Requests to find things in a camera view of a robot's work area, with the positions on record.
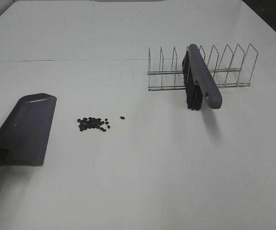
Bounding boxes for purple hand brush black bristles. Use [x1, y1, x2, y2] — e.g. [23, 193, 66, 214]
[182, 44, 222, 111]

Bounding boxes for pile of coffee beans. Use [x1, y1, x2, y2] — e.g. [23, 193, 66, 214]
[77, 117, 111, 132]

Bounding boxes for purple plastic dustpan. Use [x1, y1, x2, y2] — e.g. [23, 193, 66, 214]
[0, 93, 57, 166]

